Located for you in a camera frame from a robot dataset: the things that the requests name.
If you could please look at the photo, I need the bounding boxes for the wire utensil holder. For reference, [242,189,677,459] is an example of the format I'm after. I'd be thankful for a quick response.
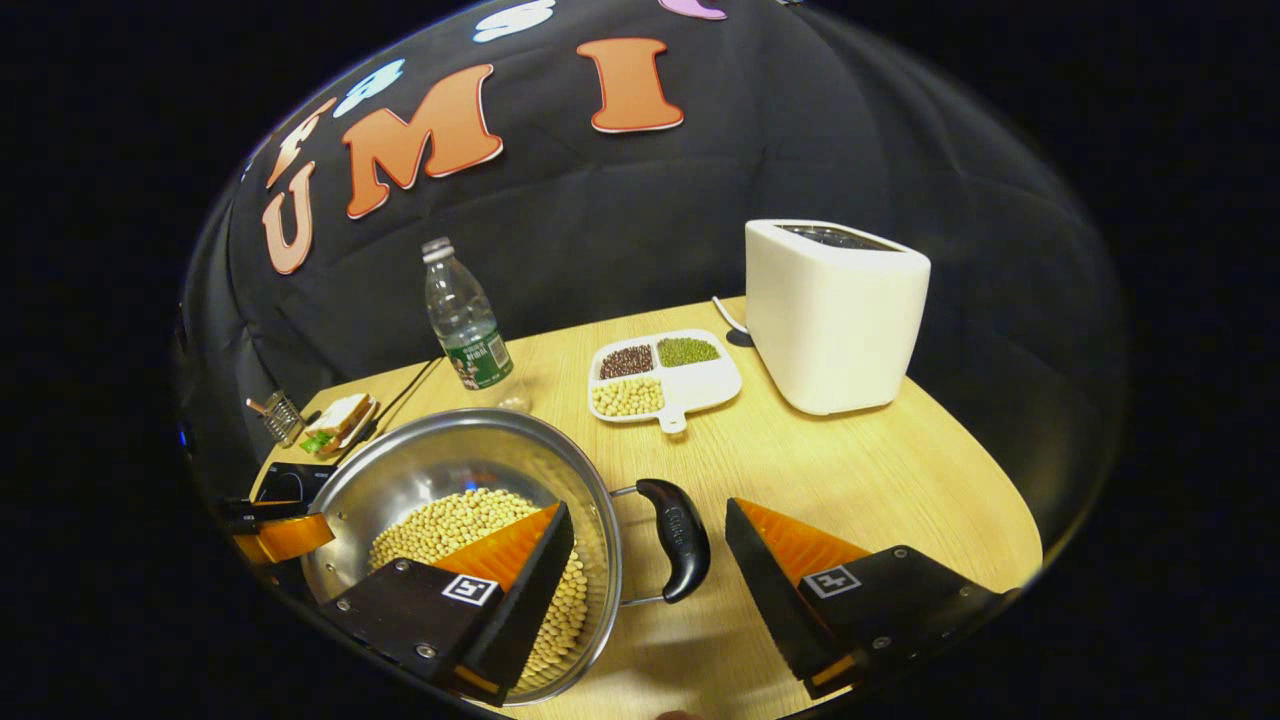
[246,390,306,448]

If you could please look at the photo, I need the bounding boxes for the clear plastic water bottle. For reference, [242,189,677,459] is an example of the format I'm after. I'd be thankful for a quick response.
[421,236,533,414]

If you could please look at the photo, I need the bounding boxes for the black induction cooktop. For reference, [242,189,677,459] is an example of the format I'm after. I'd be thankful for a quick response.
[250,462,337,504]

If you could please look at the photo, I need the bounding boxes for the black power cable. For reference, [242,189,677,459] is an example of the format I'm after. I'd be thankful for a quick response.
[340,355,446,466]

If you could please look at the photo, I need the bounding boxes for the white divided bean dish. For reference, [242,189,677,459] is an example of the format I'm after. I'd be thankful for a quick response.
[587,329,744,436]

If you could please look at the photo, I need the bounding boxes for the steel pot with black handles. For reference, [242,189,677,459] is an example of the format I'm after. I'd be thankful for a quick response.
[300,408,713,708]

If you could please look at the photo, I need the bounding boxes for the white toaster cord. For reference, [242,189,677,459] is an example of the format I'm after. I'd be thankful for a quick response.
[711,296,757,349]

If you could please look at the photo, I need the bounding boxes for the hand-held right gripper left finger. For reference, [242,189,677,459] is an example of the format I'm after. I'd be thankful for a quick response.
[320,500,578,709]

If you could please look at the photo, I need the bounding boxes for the pile of yellow soybeans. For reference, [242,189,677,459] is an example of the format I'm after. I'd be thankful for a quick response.
[368,487,591,691]

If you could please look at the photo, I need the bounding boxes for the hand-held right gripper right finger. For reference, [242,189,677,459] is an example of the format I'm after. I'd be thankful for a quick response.
[724,497,1006,701]

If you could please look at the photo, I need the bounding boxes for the white toaster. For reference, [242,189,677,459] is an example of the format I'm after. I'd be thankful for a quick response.
[744,219,932,417]

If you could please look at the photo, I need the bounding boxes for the sandwich on small plate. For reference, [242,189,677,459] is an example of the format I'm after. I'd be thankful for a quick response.
[298,392,381,461]

